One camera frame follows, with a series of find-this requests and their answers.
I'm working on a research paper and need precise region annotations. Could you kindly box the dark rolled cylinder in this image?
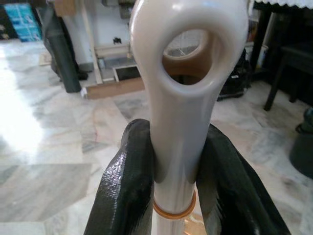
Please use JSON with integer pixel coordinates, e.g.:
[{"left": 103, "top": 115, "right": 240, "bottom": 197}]
[{"left": 41, "top": 7, "right": 83, "bottom": 93}]

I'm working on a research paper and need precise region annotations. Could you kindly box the white lace cloth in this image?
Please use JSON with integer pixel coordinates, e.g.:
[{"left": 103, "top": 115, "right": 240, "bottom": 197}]
[{"left": 253, "top": 0, "right": 313, "bottom": 8}]

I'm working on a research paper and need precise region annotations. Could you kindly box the long brown cardboard box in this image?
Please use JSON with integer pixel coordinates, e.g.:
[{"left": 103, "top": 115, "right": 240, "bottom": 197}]
[{"left": 84, "top": 77, "right": 145, "bottom": 100}]

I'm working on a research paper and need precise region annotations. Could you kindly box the beige broom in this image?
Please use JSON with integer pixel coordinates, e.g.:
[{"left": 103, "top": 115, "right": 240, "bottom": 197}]
[{"left": 129, "top": 0, "right": 250, "bottom": 235}]

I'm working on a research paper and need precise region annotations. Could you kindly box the black backpack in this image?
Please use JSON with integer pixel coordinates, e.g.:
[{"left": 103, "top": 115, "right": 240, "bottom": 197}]
[{"left": 216, "top": 47, "right": 252, "bottom": 101}]

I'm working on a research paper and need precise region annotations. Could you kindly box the blue printed carton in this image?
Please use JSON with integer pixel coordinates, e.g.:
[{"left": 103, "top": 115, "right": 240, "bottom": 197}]
[{"left": 0, "top": 3, "right": 42, "bottom": 43}]

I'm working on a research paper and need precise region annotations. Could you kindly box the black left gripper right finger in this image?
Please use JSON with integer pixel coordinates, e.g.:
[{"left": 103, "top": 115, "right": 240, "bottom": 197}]
[{"left": 195, "top": 127, "right": 294, "bottom": 235}]

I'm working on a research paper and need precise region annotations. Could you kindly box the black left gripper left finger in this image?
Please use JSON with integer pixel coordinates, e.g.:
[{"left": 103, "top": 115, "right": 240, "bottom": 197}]
[{"left": 83, "top": 118, "right": 157, "bottom": 235}]

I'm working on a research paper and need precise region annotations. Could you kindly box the black wooden stool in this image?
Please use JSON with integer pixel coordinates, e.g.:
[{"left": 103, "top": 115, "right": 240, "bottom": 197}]
[{"left": 263, "top": 45, "right": 313, "bottom": 111}]

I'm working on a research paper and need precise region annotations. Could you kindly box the white framed tablet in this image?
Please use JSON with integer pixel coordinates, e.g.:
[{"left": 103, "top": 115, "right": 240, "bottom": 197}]
[{"left": 112, "top": 65, "right": 140, "bottom": 83}]

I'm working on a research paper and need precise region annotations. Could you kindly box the black round bin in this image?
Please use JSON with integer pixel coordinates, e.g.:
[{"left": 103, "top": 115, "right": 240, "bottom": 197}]
[{"left": 289, "top": 107, "right": 313, "bottom": 177}]

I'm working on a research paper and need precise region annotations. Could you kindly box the white cylinder tank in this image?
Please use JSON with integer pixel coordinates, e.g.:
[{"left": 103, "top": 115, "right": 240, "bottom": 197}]
[{"left": 65, "top": 14, "right": 95, "bottom": 72}]

